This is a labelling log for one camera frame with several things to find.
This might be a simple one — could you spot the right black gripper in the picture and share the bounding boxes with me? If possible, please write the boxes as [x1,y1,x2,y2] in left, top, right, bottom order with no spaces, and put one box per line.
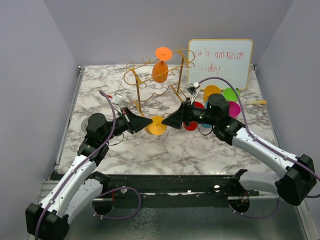
[162,97,218,130]

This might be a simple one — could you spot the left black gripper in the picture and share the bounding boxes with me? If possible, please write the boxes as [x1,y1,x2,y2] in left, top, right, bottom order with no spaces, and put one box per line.
[101,106,153,143]

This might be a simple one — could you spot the red wine glass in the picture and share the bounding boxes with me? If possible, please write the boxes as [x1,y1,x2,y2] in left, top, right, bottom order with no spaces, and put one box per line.
[183,101,204,131]

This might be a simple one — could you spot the amber wine glass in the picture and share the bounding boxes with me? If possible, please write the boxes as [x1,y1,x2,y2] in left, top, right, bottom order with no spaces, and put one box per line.
[145,116,167,136]

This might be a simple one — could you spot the teal wine glass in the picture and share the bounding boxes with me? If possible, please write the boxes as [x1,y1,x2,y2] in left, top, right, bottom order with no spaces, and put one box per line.
[201,101,213,129]

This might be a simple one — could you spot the yellow wine glass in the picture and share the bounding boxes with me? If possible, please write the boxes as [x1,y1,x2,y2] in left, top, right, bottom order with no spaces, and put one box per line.
[203,85,222,103]

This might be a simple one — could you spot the orange wine glass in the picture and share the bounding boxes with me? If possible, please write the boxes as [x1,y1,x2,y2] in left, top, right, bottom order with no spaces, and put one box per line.
[151,46,173,83]

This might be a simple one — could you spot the green wine glass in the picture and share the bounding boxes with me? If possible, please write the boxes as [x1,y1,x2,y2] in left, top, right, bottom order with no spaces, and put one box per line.
[222,87,240,102]

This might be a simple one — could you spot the magenta wine glass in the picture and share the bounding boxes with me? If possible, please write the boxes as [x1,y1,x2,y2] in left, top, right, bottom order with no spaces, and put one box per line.
[228,101,241,118]

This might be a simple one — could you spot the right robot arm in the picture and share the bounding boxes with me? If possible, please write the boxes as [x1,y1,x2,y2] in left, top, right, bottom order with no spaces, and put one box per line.
[162,93,317,206]

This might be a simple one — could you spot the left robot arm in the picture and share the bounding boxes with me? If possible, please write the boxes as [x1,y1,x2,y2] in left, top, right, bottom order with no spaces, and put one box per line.
[25,107,153,240]

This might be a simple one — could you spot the clear tape roll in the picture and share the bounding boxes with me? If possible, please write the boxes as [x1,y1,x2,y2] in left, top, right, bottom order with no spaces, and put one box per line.
[80,117,89,133]

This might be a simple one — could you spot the whiteboard marker pen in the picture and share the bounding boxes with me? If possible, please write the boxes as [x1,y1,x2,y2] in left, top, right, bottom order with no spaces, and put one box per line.
[245,100,267,105]

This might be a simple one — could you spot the small whiteboard with writing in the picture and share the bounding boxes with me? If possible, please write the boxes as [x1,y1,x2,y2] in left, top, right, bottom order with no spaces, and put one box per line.
[187,39,254,91]

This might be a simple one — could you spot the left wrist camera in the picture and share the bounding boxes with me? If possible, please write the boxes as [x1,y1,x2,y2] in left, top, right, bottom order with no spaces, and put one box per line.
[111,93,123,106]

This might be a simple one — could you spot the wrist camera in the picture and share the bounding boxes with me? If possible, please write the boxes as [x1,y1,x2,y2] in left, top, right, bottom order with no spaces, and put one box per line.
[111,93,123,106]
[186,82,200,104]

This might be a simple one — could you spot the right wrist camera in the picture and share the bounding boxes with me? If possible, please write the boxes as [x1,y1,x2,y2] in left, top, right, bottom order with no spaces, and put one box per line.
[186,82,200,104]

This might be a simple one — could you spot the gold wire glass rack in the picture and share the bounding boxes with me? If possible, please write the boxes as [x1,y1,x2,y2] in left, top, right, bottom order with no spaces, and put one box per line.
[123,48,191,116]

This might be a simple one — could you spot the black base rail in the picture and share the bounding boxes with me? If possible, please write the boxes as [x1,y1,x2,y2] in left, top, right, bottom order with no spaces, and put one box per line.
[86,171,259,209]

